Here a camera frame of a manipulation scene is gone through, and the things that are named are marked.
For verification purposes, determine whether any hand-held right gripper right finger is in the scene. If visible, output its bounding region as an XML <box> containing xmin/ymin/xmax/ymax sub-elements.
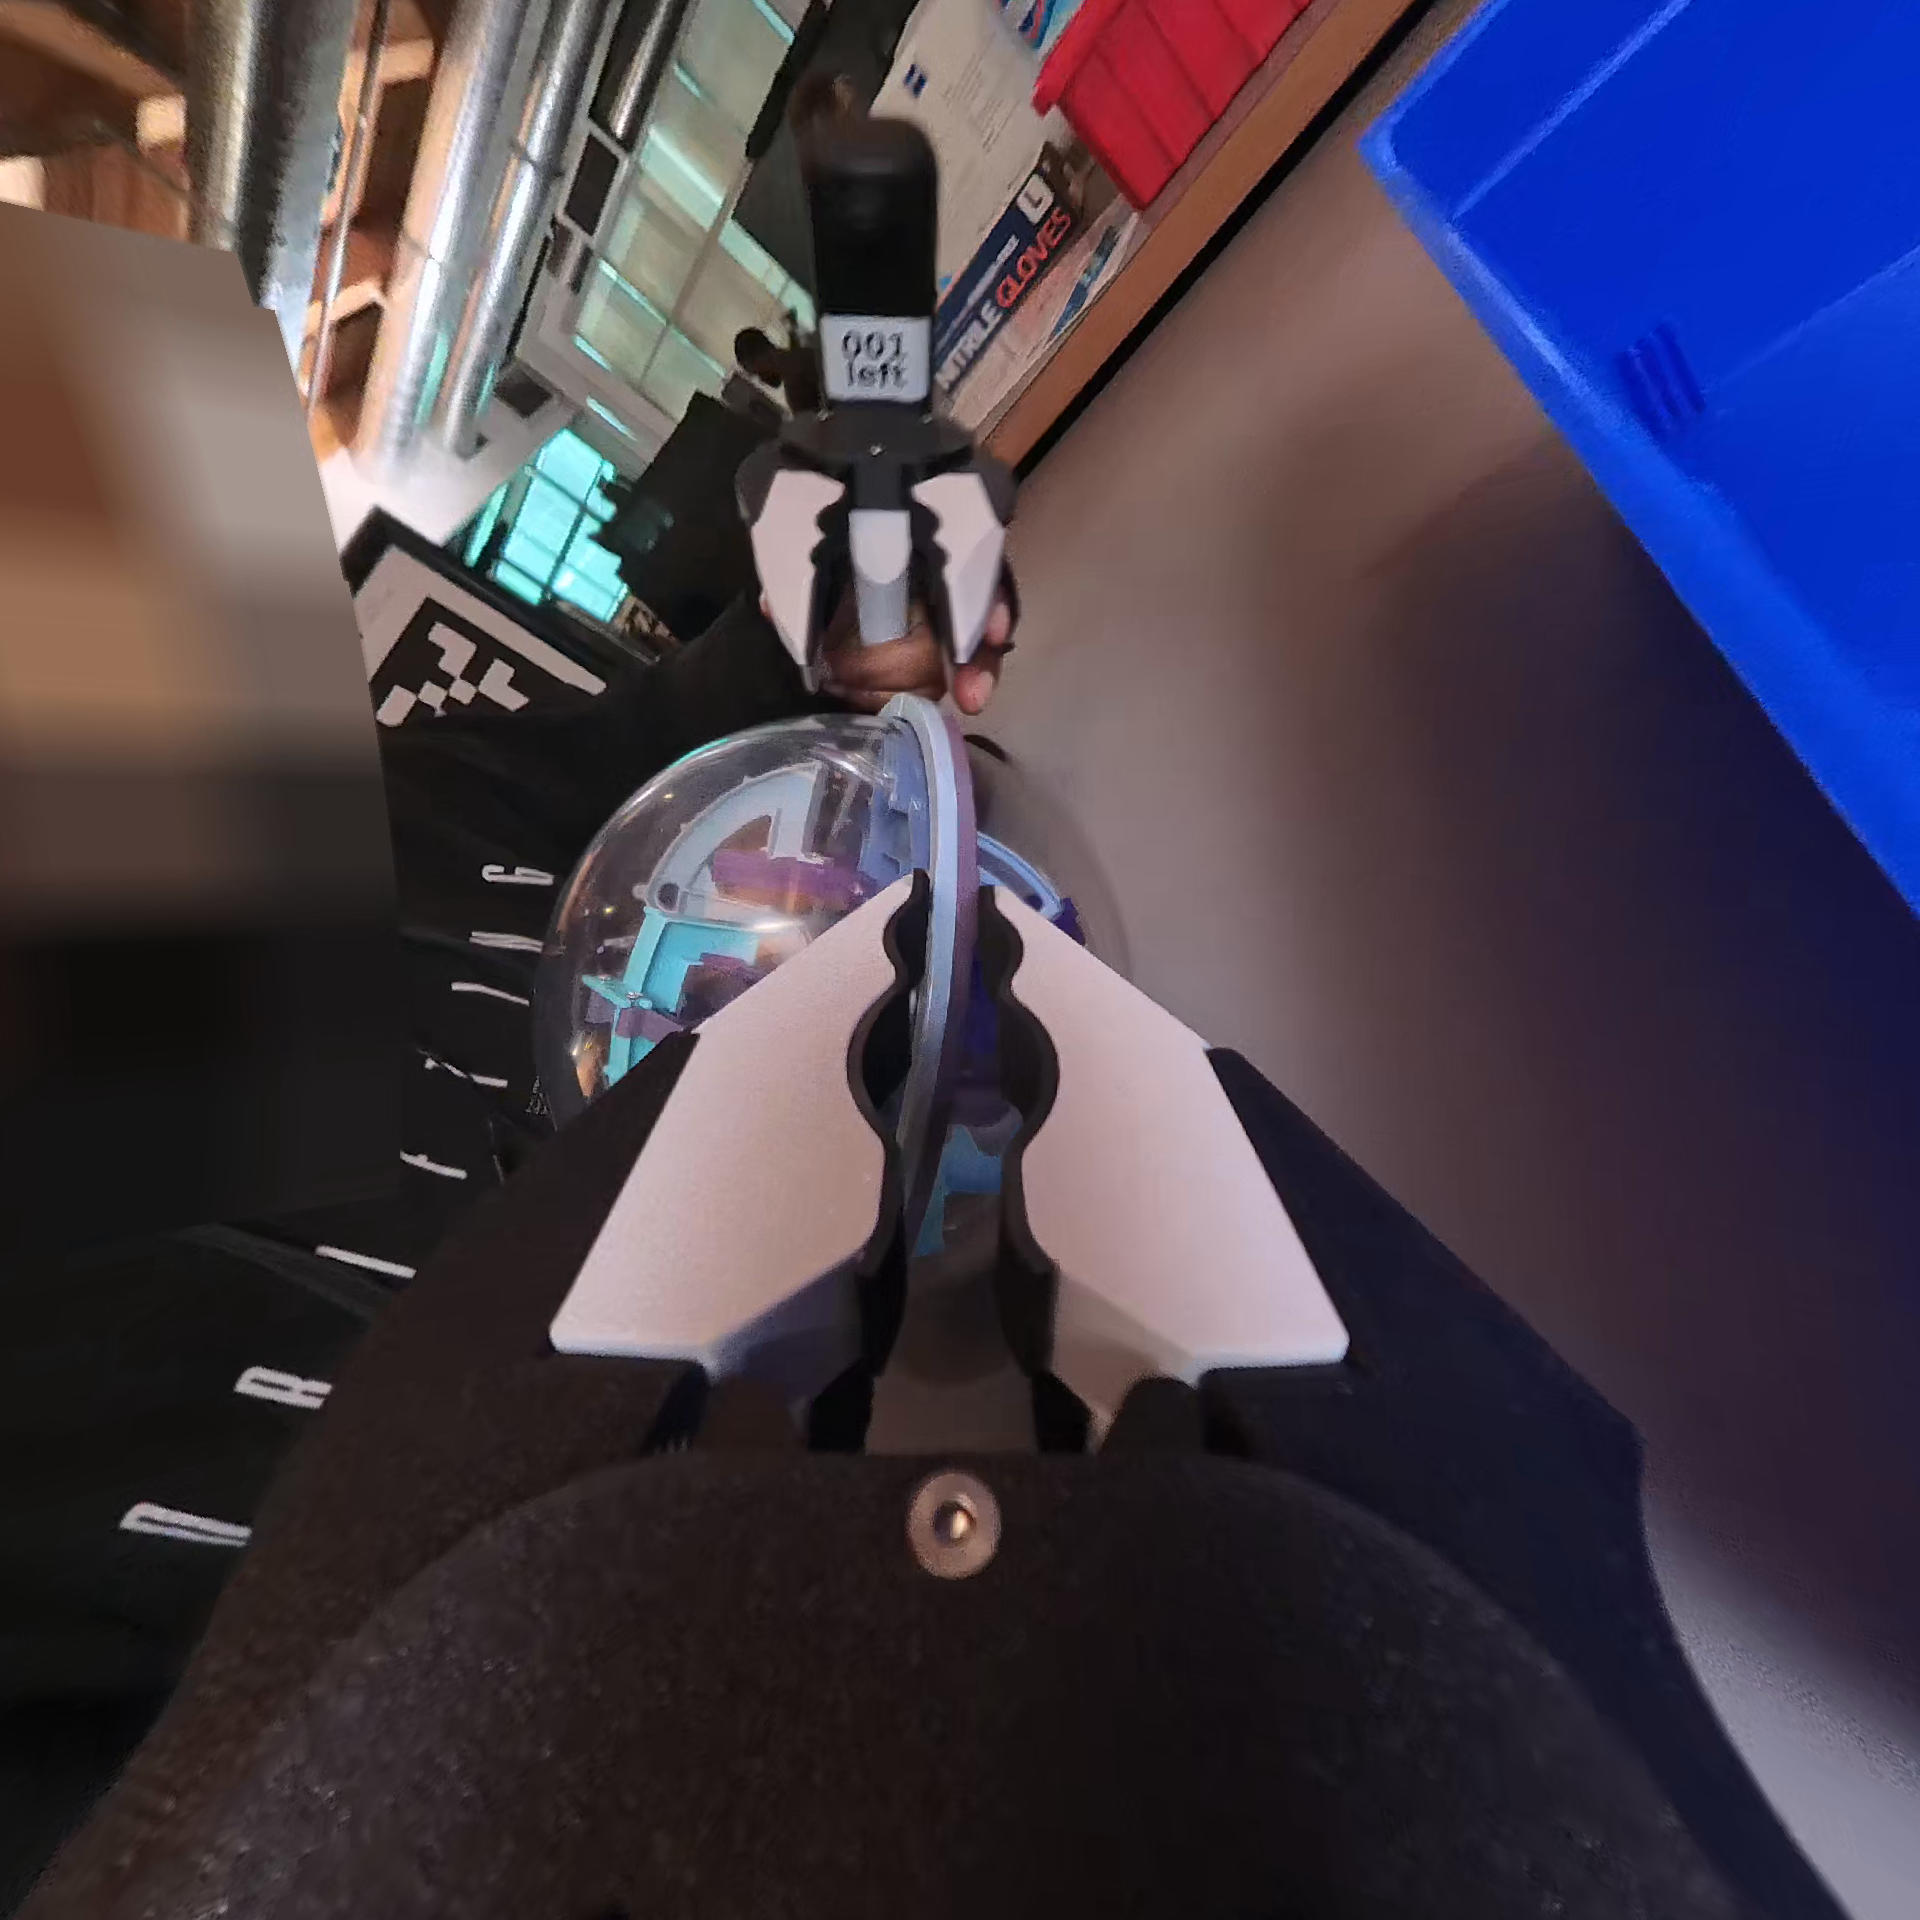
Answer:
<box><xmin>967</xmin><ymin>884</ymin><xmax>1344</xmax><ymax>1411</ymax></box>

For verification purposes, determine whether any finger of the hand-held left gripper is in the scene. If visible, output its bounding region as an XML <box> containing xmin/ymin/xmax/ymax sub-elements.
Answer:
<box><xmin>904</xmin><ymin>467</ymin><xmax>1004</xmax><ymax>648</ymax></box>
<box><xmin>752</xmin><ymin>473</ymin><xmax>855</xmax><ymax>669</ymax></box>

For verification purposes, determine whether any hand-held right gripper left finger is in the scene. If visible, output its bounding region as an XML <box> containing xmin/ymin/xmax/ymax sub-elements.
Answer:
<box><xmin>549</xmin><ymin>884</ymin><xmax>918</xmax><ymax>1411</ymax></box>

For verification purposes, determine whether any clear plastic maze ball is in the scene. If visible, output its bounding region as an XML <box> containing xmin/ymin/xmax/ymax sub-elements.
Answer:
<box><xmin>537</xmin><ymin>694</ymin><xmax>1088</xmax><ymax>1261</ymax></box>

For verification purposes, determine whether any blue plastic bin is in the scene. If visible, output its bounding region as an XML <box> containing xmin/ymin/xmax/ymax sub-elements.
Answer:
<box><xmin>1357</xmin><ymin>0</ymin><xmax>1920</xmax><ymax>916</ymax></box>

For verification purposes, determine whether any person's left hand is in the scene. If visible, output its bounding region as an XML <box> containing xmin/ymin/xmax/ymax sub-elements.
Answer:
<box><xmin>806</xmin><ymin>572</ymin><xmax>1021</xmax><ymax>716</ymax></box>

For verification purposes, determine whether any blue glove box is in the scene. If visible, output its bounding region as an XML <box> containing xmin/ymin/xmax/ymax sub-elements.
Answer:
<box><xmin>931</xmin><ymin>165</ymin><xmax>1151</xmax><ymax>408</ymax></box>

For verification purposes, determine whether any black-framed marker sign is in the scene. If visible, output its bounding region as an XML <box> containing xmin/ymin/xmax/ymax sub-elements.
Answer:
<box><xmin>347</xmin><ymin>510</ymin><xmax>647</xmax><ymax>722</ymax></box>

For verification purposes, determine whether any red plastic bin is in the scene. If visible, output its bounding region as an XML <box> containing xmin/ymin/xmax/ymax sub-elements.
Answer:
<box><xmin>1035</xmin><ymin>0</ymin><xmax>1324</xmax><ymax>206</ymax></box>

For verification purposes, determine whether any black backpack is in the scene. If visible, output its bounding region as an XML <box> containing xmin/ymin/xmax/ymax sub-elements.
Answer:
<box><xmin>0</xmin><ymin>660</ymin><xmax>752</xmax><ymax>1682</ymax></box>

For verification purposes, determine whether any silver ventilation duct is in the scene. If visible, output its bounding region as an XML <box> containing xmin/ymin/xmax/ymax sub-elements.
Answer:
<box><xmin>196</xmin><ymin>0</ymin><xmax>635</xmax><ymax>451</ymax></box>

